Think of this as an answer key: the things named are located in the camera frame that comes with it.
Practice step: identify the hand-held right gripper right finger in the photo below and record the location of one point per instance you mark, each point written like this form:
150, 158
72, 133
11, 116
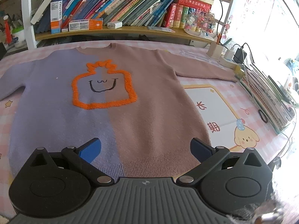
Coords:
201, 150

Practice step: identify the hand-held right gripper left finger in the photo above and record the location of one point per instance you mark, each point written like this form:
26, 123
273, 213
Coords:
91, 150

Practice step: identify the purple and tan sweater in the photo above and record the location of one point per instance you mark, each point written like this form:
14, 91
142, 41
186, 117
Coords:
144, 98

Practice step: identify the leaning stack of booklets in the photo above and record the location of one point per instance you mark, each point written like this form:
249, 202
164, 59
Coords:
266, 98

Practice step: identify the white power strip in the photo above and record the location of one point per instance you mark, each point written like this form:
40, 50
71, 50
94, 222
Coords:
227, 63

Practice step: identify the wooden pen holder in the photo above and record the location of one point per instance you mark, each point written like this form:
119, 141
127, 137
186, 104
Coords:
215, 50

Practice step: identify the white charger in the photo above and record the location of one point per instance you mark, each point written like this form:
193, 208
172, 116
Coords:
230, 52

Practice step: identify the black power adapter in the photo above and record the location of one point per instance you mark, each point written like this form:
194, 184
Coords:
239, 54

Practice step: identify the white wooden bookshelf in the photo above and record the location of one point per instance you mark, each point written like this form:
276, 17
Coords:
116, 31

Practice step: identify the flat orange white box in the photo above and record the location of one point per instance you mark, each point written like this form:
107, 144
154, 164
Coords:
85, 24

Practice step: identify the small white box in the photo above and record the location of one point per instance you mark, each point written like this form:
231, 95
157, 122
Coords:
114, 25

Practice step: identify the colourful paper decoration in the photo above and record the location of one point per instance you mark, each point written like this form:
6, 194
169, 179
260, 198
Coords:
198, 21

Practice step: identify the white jar green lid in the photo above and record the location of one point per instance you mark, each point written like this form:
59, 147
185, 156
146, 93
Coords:
18, 38

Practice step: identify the tall orange white box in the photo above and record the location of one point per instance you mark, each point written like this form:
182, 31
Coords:
56, 16

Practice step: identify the row of colourful books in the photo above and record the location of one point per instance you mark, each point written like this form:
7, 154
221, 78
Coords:
130, 4

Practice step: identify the thick white book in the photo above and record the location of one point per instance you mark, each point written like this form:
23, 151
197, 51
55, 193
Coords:
45, 4

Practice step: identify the wall poster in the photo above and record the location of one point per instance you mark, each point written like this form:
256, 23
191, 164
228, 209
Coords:
254, 9

